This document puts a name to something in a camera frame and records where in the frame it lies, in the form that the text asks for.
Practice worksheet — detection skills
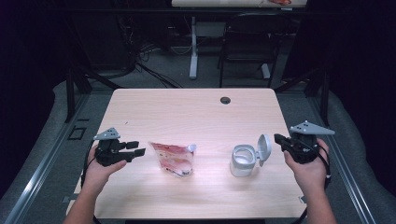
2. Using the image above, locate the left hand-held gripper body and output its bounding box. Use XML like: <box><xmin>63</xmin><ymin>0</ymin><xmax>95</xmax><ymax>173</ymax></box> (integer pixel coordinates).
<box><xmin>92</xmin><ymin>127</ymin><xmax>129</xmax><ymax>167</ymax></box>

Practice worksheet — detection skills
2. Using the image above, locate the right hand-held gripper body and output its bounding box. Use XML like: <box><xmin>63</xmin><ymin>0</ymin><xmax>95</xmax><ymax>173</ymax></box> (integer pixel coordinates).
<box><xmin>289</xmin><ymin>119</ymin><xmax>336</xmax><ymax>165</ymax></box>

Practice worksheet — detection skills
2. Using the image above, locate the pink and white refill pouch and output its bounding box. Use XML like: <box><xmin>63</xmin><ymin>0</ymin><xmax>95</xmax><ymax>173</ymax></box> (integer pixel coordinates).
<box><xmin>148</xmin><ymin>141</ymin><xmax>198</xmax><ymax>178</ymax></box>

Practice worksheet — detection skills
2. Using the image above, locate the white container with flip lid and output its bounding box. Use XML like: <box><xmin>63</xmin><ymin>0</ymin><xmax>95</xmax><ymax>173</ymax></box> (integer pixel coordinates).
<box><xmin>230</xmin><ymin>133</ymin><xmax>273</xmax><ymax>178</ymax></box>

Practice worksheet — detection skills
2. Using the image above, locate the person's left hand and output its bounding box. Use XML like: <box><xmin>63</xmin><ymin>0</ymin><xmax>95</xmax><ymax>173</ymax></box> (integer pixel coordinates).
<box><xmin>82</xmin><ymin>147</ymin><xmax>128</xmax><ymax>195</ymax></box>

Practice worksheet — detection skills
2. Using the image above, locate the person's right hand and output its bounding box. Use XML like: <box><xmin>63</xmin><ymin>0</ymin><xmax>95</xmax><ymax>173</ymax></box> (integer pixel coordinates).
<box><xmin>283</xmin><ymin>138</ymin><xmax>331</xmax><ymax>195</ymax></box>

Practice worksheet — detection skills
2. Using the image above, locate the black metal stand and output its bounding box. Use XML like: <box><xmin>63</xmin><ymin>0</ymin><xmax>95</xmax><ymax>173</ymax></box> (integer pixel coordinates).
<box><xmin>64</xmin><ymin>62</ymin><xmax>123</xmax><ymax>124</ymax></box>
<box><xmin>274</xmin><ymin>68</ymin><xmax>331</xmax><ymax>127</ymax></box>

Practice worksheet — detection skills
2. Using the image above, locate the grey tape strip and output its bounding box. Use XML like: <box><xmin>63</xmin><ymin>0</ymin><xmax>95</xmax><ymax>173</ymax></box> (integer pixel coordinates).
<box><xmin>61</xmin><ymin>193</ymin><xmax>79</xmax><ymax>204</ymax></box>

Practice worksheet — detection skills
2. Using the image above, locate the black folding chair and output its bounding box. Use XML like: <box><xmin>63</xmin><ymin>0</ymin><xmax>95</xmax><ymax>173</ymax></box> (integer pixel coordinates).
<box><xmin>218</xmin><ymin>12</ymin><xmax>292</xmax><ymax>89</ymax></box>

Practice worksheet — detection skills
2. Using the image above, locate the left hand-held gripper black cable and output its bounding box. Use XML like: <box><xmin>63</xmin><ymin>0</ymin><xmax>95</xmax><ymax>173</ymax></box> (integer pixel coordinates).
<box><xmin>80</xmin><ymin>141</ymin><xmax>102</xmax><ymax>224</ymax></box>

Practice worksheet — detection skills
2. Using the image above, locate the hand-held gripper black cable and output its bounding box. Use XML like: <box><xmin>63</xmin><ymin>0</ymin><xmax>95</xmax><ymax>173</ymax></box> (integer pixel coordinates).
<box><xmin>292</xmin><ymin>138</ymin><xmax>332</xmax><ymax>224</ymax></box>
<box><xmin>80</xmin><ymin>141</ymin><xmax>102</xmax><ymax>224</ymax></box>

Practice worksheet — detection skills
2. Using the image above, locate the right hand-held gripper black cable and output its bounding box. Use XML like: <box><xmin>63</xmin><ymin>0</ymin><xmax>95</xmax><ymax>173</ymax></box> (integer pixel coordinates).
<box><xmin>292</xmin><ymin>138</ymin><xmax>332</xmax><ymax>224</ymax></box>

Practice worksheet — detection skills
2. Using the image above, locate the aluminium floor rail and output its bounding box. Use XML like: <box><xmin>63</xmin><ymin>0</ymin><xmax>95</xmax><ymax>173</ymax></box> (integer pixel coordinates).
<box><xmin>4</xmin><ymin>92</ymin><xmax>91</xmax><ymax>224</ymax></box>
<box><xmin>306</xmin><ymin>94</ymin><xmax>377</xmax><ymax>224</ymax></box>

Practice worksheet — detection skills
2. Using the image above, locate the black floor socket frame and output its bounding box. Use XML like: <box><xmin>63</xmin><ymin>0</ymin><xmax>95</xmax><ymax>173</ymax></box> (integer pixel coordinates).
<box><xmin>67</xmin><ymin>125</ymin><xmax>88</xmax><ymax>141</ymax></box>

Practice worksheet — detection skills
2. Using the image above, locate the bundle of black floor cables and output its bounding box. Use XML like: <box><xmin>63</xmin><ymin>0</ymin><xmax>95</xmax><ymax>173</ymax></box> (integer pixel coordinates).
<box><xmin>118</xmin><ymin>15</ymin><xmax>184</xmax><ymax>90</ymax></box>

